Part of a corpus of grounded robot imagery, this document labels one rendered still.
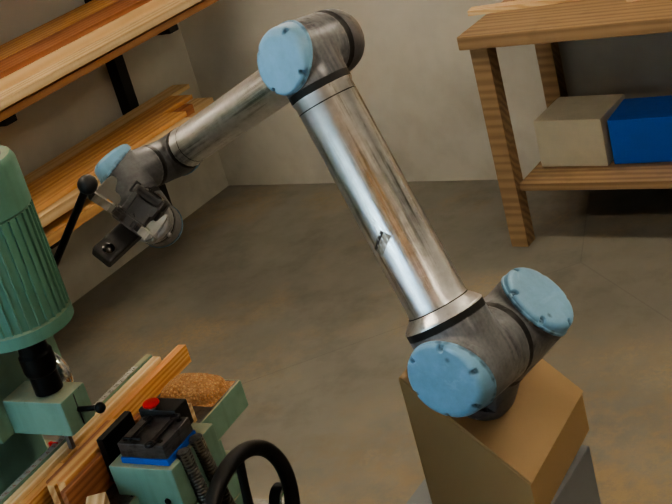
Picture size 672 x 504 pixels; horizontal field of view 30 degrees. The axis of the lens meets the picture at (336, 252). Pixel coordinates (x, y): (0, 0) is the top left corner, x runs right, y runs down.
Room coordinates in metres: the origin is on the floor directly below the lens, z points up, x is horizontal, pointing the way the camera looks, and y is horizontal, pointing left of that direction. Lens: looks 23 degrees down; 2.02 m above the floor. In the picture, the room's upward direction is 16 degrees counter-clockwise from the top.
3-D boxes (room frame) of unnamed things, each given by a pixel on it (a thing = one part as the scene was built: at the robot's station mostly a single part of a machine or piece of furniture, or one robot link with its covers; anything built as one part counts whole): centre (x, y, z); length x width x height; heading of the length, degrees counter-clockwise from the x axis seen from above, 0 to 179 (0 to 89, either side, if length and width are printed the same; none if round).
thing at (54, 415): (2.00, 0.57, 1.03); 0.14 x 0.07 x 0.09; 58
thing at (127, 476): (1.90, 0.38, 0.91); 0.15 x 0.14 x 0.09; 148
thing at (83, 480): (1.93, 0.49, 0.93); 0.24 x 0.01 x 0.06; 148
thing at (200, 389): (2.16, 0.34, 0.92); 0.14 x 0.09 x 0.04; 58
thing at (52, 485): (1.96, 0.52, 0.93); 0.20 x 0.02 x 0.06; 148
